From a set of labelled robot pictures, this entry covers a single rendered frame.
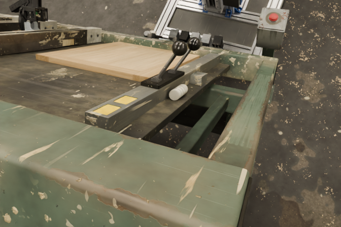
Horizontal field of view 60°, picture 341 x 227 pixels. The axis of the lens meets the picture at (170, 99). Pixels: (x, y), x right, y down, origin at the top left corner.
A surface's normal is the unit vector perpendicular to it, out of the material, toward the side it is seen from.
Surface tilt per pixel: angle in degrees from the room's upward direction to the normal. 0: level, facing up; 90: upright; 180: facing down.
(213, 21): 0
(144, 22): 0
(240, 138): 55
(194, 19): 0
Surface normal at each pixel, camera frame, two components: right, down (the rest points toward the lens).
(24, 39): 0.93, 0.21
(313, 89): -0.22, -0.34
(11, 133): 0.11, -0.94
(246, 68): -0.36, 0.26
